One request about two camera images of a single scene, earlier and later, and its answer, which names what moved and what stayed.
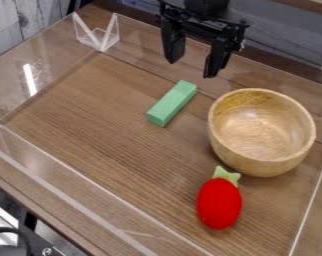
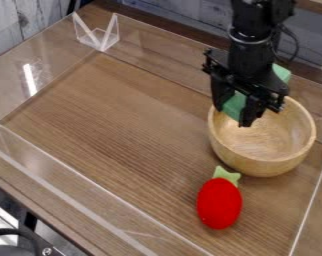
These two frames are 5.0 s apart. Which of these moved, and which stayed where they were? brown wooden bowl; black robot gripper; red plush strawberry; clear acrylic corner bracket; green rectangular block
Moved: green rectangular block; black robot gripper
Stayed: brown wooden bowl; red plush strawberry; clear acrylic corner bracket
